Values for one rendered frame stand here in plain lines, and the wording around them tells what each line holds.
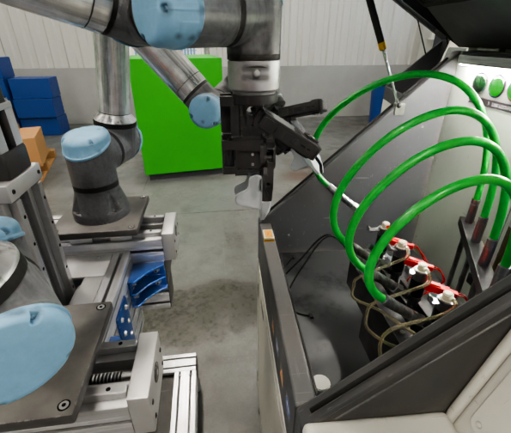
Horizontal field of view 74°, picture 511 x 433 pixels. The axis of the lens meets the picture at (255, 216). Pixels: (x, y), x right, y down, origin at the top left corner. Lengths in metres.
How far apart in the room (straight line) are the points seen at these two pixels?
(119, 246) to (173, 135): 3.05
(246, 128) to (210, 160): 3.60
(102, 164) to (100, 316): 0.42
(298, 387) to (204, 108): 0.58
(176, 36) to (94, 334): 0.48
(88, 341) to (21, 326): 0.27
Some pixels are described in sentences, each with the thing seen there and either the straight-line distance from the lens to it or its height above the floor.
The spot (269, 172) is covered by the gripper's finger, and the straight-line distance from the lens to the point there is 0.52.
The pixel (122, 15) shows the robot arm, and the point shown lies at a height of 1.50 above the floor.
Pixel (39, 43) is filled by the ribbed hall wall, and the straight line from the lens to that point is 7.66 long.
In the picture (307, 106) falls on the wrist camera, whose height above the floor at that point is 1.34.
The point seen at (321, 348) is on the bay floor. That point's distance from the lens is 0.87.
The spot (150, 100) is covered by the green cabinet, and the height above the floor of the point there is 0.90.
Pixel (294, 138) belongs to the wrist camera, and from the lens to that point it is 0.53.
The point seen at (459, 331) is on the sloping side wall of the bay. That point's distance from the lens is 0.54.
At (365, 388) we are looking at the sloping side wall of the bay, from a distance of 0.57.
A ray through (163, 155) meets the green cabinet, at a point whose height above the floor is 0.30.
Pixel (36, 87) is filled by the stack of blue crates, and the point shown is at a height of 0.78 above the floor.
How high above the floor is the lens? 1.48
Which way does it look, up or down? 28 degrees down
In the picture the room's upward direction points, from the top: straight up
